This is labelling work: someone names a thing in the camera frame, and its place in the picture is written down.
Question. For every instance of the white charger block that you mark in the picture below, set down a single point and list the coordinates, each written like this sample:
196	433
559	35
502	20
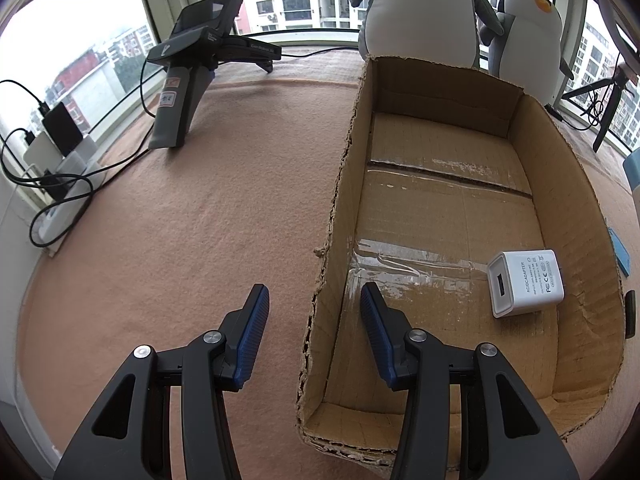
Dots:
39	152

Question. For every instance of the white sunscreen bottle blue cap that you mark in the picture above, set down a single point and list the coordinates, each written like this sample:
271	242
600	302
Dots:
633	172

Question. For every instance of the white power strip with chargers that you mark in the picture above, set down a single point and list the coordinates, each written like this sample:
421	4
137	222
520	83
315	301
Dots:
75	177

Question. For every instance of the large grey penguin plush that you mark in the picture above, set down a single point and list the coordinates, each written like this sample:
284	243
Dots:
420	10

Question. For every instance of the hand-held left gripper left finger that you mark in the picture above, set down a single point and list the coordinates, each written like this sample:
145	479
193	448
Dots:
252	330

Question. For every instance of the idle grey hand-held gripper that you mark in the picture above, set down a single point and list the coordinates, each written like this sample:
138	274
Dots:
175	90

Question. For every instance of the light blue card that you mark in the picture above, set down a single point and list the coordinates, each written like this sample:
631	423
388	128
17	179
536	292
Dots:
620	252

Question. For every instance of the pink felt mat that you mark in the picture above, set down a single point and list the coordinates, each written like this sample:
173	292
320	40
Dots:
200	235

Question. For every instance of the black tripod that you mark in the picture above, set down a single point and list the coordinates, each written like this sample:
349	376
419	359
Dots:
607	120

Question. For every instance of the black charger block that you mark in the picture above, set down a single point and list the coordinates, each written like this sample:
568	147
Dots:
62	127

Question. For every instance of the cardboard box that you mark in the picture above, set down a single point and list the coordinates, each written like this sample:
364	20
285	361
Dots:
450	220

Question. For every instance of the white USB charger adapter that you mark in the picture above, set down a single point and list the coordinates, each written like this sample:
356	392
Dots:
530	285

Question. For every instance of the small black object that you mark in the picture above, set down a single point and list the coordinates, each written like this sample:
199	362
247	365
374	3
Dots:
631	315

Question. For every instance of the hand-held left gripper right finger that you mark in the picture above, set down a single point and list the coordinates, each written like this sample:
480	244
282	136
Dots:
372	330

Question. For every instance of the small black penguin plush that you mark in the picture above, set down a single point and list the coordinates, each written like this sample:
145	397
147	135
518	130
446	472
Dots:
530	35

